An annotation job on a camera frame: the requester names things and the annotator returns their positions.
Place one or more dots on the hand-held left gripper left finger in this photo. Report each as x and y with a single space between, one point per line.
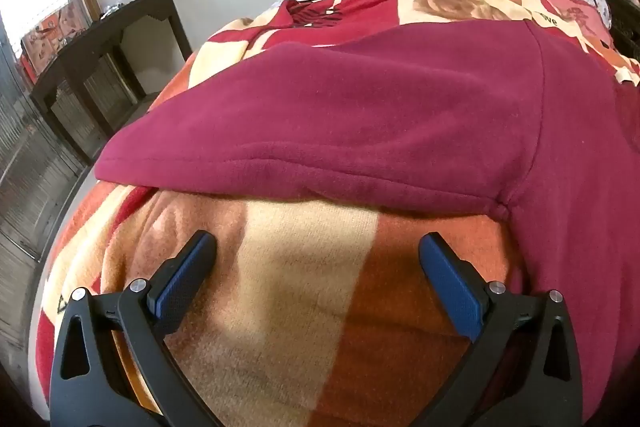
182 277

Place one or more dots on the dark headboard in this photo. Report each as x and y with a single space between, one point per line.
625 17

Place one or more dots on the orange printed gift box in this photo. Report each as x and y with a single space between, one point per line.
50 39

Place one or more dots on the red orange printed blanket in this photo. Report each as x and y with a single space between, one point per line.
300 307

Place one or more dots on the dark wooden side table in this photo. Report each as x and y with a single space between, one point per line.
125 22

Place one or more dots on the maroon fleece garment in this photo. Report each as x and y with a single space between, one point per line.
350 132

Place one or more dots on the red heart cushion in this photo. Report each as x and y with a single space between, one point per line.
570 12

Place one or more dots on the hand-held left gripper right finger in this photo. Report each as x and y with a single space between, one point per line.
452 282

